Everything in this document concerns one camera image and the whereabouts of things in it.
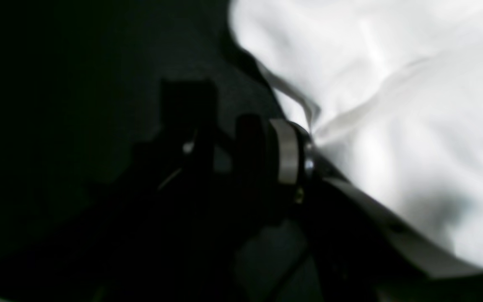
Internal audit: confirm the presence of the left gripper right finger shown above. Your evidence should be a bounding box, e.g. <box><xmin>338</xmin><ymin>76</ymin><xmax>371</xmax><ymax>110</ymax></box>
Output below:
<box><xmin>268</xmin><ymin>119</ymin><xmax>483</xmax><ymax>302</ymax></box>

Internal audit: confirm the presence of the white t-shirt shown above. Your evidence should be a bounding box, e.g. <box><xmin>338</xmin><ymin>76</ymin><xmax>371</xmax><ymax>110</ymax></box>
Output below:
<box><xmin>228</xmin><ymin>0</ymin><xmax>483</xmax><ymax>268</ymax></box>

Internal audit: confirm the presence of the black table cloth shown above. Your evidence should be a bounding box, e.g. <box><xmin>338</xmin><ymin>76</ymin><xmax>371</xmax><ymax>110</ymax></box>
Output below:
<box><xmin>0</xmin><ymin>0</ymin><xmax>322</xmax><ymax>302</ymax></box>

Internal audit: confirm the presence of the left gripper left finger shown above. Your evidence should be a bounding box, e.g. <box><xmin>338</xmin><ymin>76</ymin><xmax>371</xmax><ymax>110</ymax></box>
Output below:
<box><xmin>78</xmin><ymin>126</ymin><xmax>221</xmax><ymax>302</ymax></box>

